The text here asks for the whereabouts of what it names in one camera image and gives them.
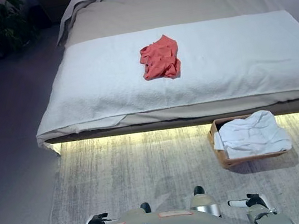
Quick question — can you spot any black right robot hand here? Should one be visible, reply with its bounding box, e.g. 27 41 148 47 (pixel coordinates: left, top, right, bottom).
226 191 264 214

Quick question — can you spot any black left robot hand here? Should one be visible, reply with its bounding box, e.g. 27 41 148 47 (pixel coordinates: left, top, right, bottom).
87 212 111 224

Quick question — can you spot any red garment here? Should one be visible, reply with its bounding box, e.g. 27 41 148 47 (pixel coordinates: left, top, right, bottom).
135 32 184 84

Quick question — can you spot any brown woven basket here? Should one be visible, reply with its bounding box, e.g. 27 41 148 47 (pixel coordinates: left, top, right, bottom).
205 108 296 171

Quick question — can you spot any bed with white blanket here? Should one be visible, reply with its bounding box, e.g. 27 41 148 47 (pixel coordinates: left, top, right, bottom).
22 6 299 149

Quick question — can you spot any beige bed cover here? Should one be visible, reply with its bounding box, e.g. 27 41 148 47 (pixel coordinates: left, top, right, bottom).
57 0 287 48

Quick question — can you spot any silver left robot leg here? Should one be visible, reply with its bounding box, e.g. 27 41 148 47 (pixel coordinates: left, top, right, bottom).
119 205 155 222

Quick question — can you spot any silver robot leg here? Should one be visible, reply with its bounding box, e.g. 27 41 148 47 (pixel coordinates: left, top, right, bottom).
119 205 155 222
187 190 222 222

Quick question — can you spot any silver right robot leg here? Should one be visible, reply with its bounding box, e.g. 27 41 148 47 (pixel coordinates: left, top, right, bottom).
187 190 222 222

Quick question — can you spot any black left robot foot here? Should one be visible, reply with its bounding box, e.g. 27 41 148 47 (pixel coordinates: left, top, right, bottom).
139 201 152 215

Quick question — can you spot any black robot foot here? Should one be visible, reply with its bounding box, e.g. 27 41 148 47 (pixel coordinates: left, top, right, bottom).
139 201 152 215
192 185 206 197

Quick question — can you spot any black right robot foot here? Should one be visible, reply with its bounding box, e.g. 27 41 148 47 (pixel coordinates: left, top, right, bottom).
192 185 206 197

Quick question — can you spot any white cloth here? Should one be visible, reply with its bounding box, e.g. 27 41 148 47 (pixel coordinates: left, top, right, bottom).
209 106 293 162

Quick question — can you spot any dark green potted plant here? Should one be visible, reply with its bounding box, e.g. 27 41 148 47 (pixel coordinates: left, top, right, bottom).
0 0 41 56

